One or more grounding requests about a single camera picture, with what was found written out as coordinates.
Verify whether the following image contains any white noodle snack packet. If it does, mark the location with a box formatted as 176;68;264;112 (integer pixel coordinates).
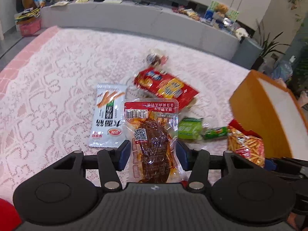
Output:
88;84;127;149

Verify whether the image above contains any red fries snack bag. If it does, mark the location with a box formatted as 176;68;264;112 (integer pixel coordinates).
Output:
227;119;265;167

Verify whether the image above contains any braised meat clear packet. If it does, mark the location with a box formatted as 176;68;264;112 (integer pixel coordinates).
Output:
124;98;187;184

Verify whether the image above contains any red cracker bag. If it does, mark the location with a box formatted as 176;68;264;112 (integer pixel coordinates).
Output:
134;67;199;110

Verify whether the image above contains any right hand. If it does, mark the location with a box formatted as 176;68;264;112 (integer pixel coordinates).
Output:
287;212;305;230

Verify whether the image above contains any green candy bar wrapper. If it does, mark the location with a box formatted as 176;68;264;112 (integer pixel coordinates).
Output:
202;127;228;140

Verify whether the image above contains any green snack packet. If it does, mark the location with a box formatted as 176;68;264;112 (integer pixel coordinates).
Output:
178;117;203;140

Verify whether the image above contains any orange cardboard box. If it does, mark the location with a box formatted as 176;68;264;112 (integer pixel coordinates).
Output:
229;70;307;160

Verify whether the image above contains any white lace tablecloth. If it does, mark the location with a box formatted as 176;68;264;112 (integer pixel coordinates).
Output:
0;25;256;205

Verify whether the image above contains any blue water jug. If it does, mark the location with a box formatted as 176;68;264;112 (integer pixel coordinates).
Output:
271;60;293;81

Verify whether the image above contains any clear wrapped candy bag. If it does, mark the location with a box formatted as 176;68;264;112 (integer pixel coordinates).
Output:
145;49;169;67

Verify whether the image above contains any grey trash bin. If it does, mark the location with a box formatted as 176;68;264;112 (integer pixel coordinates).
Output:
231;38;263;69

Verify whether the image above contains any potted green plant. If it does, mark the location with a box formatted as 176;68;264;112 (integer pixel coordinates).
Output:
251;20;290;70

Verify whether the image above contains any grey tv console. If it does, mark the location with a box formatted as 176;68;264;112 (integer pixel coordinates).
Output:
41;1;240;60

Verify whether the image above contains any teddy bear gift box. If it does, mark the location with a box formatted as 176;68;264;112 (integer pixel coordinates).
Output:
204;0;241;32

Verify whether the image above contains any snack pile on console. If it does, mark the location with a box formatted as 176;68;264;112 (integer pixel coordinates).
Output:
172;6;200;21

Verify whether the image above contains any pink storage box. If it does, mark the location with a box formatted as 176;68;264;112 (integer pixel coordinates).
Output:
19;19;41;37

